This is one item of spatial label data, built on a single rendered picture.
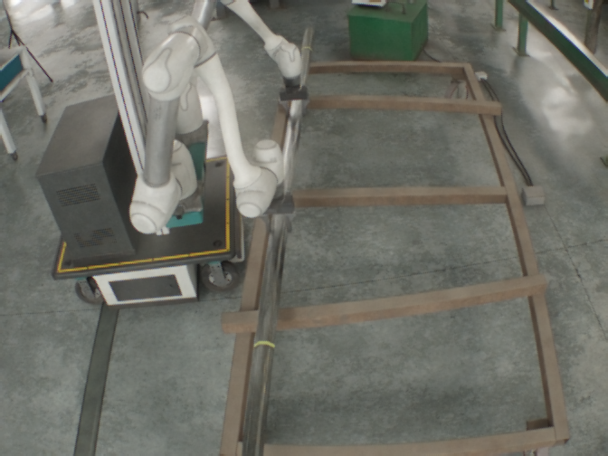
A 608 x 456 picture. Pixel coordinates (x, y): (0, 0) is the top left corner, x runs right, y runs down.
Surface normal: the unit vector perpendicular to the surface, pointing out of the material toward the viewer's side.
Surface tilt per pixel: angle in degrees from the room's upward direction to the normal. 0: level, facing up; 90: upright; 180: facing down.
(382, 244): 0
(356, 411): 0
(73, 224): 90
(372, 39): 90
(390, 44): 90
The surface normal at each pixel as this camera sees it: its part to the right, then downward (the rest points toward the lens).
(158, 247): -0.08, -0.73
